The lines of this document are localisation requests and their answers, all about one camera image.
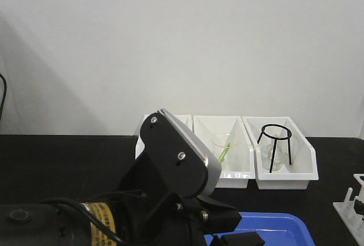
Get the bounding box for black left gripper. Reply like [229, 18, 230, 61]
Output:
[113, 151, 266, 246]

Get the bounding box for clear glass test tube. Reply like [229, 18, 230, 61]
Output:
[354, 196, 364, 221]

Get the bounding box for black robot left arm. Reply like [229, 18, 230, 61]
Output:
[1, 148, 265, 245]

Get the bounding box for white test tube rack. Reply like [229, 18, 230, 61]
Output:
[333, 174, 363, 245]

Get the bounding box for yellow green spatulas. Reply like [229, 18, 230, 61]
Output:
[218, 143, 231, 163]

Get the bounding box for left white storage bin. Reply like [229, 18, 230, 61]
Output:
[135, 114, 194, 159]

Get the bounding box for white storage bin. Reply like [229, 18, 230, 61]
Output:
[135, 114, 194, 159]
[242, 116, 319, 190]
[193, 116, 255, 189]

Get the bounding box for glass beaker in middle bin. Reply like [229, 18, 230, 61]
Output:
[212, 133, 237, 171]

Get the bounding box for middle white storage bin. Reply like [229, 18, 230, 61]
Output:
[193, 116, 255, 189]

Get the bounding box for blue plastic tray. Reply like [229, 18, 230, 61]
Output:
[205, 212, 315, 245]

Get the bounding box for glass flask in right bin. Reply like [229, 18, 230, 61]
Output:
[261, 140, 287, 172]

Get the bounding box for right white storage bin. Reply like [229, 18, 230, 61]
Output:
[242, 116, 319, 190]

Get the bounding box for black wire tripod stand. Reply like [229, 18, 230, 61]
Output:
[257, 124, 292, 173]

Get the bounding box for black power cable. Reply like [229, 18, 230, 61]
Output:
[0, 73, 8, 121]

